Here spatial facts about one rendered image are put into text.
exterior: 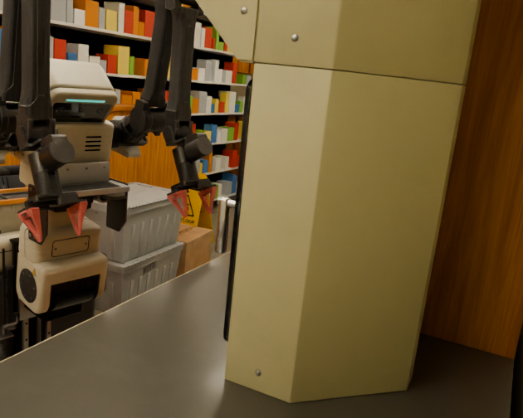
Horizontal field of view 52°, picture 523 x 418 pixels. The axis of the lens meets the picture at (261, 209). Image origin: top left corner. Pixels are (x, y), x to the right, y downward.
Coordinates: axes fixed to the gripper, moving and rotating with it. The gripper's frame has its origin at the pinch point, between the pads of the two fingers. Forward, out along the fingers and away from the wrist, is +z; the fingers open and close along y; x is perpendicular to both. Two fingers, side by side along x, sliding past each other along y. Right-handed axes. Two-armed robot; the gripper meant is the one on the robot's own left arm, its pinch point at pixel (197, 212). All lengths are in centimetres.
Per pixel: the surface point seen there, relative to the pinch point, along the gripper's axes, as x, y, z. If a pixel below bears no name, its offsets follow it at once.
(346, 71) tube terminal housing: -83, -45, -4
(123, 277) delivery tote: 141, 63, 11
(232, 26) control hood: -72, -51, -15
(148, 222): 134, 83, -16
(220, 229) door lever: -56, -47, 10
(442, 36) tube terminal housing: -92, -34, -6
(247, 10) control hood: -74, -50, -16
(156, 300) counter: -26, -40, 19
